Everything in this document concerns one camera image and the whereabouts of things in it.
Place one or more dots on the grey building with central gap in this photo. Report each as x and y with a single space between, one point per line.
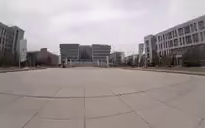
85 52

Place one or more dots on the grey concrete slab plaza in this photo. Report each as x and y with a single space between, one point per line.
100 86

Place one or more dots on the low distant buildings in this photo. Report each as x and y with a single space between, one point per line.
125 58

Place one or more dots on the low brown building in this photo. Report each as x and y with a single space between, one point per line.
43 58

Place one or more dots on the white upright sign panel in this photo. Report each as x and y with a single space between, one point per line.
23 50

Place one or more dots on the row of bare trees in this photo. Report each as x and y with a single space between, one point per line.
186 56

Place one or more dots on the white long multi-storey building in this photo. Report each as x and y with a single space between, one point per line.
186 36

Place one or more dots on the grey multi-storey building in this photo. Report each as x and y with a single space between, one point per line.
3 38

